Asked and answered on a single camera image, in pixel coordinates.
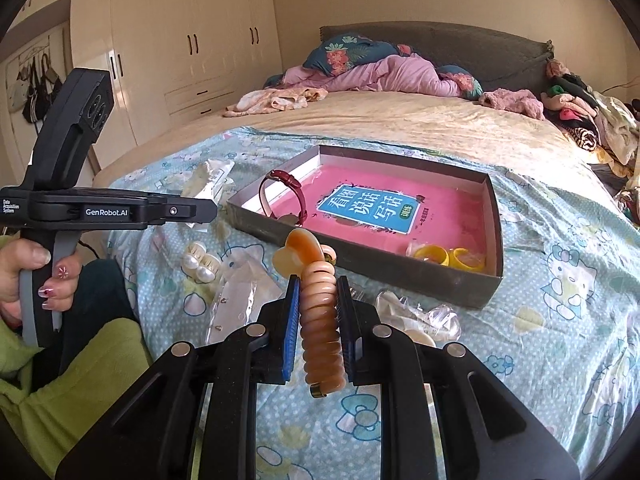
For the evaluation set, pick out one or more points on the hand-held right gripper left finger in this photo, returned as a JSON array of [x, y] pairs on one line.
[[292, 332]]

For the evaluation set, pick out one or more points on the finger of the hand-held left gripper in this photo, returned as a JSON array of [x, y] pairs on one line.
[[180, 210]]

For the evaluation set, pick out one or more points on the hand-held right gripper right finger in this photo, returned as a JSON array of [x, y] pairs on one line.
[[345, 322]]

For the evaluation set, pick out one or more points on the pearl hair clip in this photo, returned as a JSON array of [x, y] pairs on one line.
[[202, 265]]

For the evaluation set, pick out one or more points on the grey cardboard box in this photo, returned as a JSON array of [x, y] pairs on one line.
[[360, 265]]

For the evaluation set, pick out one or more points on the person's left forearm green sleeve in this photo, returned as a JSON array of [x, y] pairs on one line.
[[75, 390]]

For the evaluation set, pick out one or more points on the person's left hand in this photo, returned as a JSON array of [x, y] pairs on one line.
[[12, 260]]

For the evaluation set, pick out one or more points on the hanging bags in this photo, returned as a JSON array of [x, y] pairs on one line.
[[40, 90]]

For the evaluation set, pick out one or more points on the dark pants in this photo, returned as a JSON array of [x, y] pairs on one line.
[[107, 295]]

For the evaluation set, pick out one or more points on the peach garment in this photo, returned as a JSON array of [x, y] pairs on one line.
[[272, 100]]

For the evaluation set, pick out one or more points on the pink book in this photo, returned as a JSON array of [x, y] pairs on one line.
[[445, 215]]

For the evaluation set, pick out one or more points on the cream wardrobe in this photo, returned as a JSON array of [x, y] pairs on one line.
[[200, 35]]

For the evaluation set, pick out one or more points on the cartoon cat blanket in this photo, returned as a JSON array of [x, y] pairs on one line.
[[540, 340]]

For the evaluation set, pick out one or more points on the beige bed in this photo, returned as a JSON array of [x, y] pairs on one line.
[[410, 115]]

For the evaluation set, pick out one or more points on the large floral pillow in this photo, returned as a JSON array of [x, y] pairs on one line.
[[340, 52]]

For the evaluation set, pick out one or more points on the pink quilt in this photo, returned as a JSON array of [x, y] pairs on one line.
[[400, 75]]

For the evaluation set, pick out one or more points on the small floral pillow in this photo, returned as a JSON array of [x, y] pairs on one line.
[[462, 82]]

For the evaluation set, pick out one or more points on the pink fuzzy garment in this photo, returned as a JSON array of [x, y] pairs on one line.
[[515, 102]]

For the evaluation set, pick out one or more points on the small heap of clothes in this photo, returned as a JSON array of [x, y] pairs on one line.
[[630, 205]]

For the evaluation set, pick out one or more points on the grey padded headboard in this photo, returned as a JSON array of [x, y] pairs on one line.
[[490, 50]]

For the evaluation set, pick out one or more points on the pile of clothes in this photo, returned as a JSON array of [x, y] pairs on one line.
[[590, 115]]

